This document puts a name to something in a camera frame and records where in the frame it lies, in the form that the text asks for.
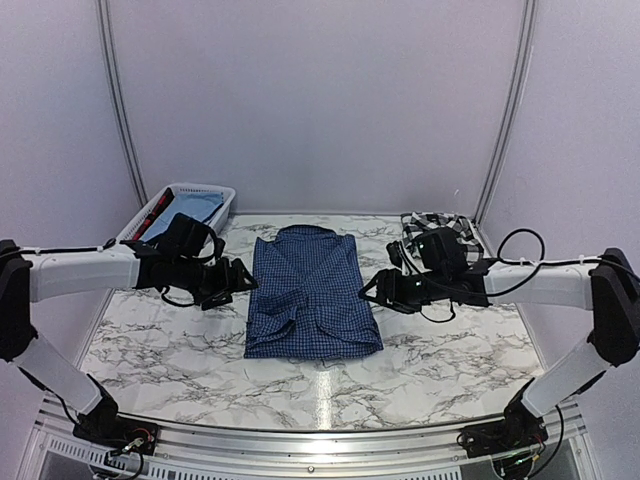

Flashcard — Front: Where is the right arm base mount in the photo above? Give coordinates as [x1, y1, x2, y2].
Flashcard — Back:
[456, 420, 548, 458]

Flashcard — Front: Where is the aluminium wall post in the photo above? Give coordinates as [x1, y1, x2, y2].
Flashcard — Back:
[473, 0, 539, 227]
[95, 0, 149, 207]

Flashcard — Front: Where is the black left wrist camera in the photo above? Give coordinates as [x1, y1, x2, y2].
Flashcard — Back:
[156, 213, 225, 263]

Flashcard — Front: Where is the right aluminium wall post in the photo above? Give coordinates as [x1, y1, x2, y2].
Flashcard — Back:
[473, 0, 539, 227]

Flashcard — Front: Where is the left aluminium wall post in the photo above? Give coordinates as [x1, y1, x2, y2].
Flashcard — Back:
[95, 0, 149, 207]

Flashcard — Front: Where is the white plastic basket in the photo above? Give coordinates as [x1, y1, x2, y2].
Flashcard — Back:
[117, 183, 236, 240]

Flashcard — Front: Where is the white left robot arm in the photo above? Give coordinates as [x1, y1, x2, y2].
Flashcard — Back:
[1, 239, 257, 445]

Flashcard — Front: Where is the black white plaid shirt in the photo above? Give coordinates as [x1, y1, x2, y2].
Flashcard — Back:
[400, 212, 485, 263]

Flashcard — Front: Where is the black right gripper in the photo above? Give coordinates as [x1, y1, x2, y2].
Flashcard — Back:
[358, 268, 448, 314]

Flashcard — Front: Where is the light blue folded shirt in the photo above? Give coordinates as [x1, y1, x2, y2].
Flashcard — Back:
[140, 192, 224, 241]

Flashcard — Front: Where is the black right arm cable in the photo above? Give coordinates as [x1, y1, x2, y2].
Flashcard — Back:
[496, 228, 547, 266]

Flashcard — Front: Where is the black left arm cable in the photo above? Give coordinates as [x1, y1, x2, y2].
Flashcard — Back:
[14, 238, 226, 309]

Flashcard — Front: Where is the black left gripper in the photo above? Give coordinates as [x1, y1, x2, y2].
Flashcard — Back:
[172, 256, 258, 311]

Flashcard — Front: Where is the blue checked shirt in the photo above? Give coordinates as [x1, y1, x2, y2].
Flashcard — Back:
[244, 225, 383, 361]

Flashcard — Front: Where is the red black folded garment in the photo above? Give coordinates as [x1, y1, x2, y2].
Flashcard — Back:
[132, 188, 175, 240]

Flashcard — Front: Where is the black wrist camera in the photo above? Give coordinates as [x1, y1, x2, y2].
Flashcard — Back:
[386, 227, 470, 280]
[156, 213, 225, 263]

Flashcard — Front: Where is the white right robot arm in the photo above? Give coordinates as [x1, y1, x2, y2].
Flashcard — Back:
[359, 249, 639, 448]

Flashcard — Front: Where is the aluminium front rail frame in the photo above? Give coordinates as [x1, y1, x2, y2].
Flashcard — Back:
[17, 396, 602, 479]

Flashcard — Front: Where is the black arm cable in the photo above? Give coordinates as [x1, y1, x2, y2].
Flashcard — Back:
[496, 228, 547, 266]
[14, 238, 226, 309]

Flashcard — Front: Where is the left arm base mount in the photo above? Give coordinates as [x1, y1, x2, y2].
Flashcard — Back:
[73, 416, 159, 455]

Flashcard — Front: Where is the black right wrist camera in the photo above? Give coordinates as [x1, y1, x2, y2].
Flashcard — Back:
[386, 227, 470, 280]

